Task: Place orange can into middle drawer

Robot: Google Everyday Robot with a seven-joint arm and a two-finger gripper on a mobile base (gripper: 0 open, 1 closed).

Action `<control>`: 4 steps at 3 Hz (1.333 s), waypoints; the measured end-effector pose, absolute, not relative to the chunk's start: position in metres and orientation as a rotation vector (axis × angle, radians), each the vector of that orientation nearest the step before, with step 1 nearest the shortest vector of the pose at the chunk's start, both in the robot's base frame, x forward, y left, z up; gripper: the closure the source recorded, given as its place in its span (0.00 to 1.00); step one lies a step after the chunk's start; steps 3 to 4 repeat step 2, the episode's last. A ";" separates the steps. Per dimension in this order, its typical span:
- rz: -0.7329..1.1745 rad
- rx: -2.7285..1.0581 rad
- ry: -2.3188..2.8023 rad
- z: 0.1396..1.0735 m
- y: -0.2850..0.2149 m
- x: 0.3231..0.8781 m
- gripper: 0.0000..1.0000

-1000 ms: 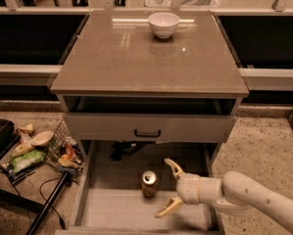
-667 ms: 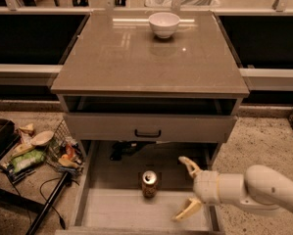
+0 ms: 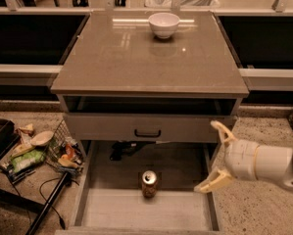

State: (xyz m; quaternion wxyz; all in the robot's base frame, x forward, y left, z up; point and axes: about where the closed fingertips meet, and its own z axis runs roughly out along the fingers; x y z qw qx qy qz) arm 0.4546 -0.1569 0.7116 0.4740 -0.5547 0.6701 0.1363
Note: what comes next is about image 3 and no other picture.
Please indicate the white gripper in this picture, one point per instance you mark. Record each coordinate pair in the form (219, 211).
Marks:
(240, 157)

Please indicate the orange soda can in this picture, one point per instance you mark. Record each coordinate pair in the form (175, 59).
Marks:
(149, 184)

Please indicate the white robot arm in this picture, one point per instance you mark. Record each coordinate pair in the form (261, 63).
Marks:
(273, 164)

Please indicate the grey drawer cabinet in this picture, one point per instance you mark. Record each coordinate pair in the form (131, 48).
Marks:
(118, 66)

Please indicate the black object under cabinet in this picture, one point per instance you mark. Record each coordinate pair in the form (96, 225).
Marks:
(127, 148)

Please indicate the white bowl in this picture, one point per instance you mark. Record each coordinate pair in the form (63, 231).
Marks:
(163, 25)

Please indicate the clear plastic bin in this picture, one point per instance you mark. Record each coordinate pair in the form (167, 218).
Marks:
(183, 3)

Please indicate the white plate on floor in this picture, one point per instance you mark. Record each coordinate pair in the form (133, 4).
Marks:
(42, 138)

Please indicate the black pole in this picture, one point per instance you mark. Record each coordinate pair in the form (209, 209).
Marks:
(62, 181)

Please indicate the green snack bag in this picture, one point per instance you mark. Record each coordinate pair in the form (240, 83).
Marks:
(28, 159)

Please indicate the closed drawer with black handle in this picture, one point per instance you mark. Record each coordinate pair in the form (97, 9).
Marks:
(162, 128)

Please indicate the wire basket with items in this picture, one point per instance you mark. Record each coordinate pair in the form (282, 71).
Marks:
(63, 152)

